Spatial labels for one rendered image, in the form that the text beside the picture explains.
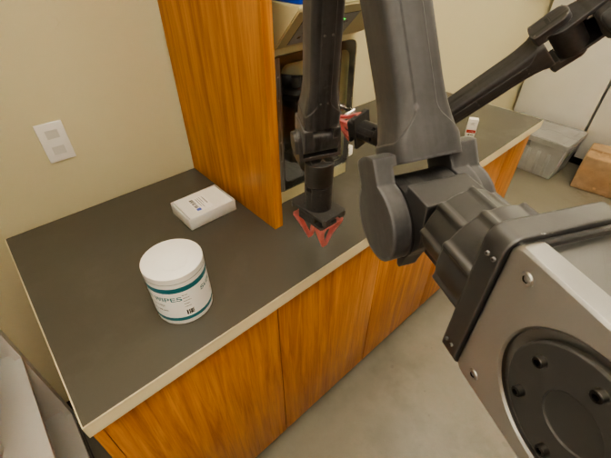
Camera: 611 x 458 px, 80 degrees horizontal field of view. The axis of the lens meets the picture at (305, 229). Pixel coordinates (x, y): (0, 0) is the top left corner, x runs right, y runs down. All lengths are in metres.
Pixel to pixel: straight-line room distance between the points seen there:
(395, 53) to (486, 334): 0.23
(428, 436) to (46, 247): 1.56
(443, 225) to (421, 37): 0.16
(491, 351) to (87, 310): 0.90
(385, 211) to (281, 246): 0.74
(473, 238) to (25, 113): 1.17
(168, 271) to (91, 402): 0.28
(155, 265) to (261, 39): 0.52
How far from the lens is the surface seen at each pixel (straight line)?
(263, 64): 0.88
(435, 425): 1.85
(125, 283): 1.04
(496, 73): 0.93
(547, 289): 0.21
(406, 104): 0.33
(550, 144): 3.57
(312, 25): 0.55
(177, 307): 0.86
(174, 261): 0.83
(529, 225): 0.23
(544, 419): 0.25
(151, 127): 1.37
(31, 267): 1.22
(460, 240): 0.27
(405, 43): 0.34
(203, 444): 1.25
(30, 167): 1.32
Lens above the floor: 1.64
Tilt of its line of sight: 40 degrees down
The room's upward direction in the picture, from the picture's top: straight up
